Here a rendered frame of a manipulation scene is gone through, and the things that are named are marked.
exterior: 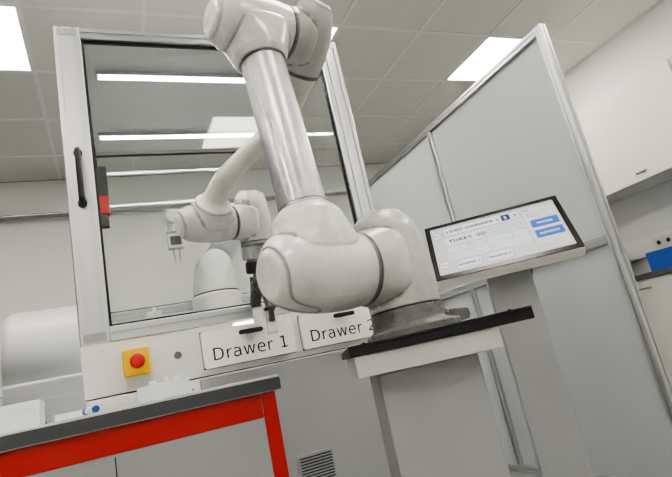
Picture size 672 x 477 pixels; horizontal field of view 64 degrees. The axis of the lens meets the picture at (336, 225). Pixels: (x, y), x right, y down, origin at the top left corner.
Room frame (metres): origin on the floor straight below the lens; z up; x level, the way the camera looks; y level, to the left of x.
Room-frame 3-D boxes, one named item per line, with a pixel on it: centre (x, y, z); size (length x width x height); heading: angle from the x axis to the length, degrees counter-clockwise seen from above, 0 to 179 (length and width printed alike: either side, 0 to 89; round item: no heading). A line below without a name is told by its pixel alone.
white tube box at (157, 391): (1.34, 0.50, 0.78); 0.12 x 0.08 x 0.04; 42
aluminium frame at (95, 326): (2.13, 0.51, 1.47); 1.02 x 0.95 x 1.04; 115
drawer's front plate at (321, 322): (1.81, 0.05, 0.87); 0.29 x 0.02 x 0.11; 115
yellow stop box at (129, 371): (1.52, 0.63, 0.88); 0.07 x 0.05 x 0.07; 115
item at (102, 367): (2.13, 0.51, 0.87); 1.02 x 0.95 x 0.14; 115
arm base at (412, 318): (1.16, -0.13, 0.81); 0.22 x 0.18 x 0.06; 93
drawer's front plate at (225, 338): (1.67, 0.34, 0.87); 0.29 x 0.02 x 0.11; 115
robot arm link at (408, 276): (1.16, -0.10, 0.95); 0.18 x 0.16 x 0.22; 128
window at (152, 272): (1.72, 0.31, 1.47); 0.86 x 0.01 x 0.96; 115
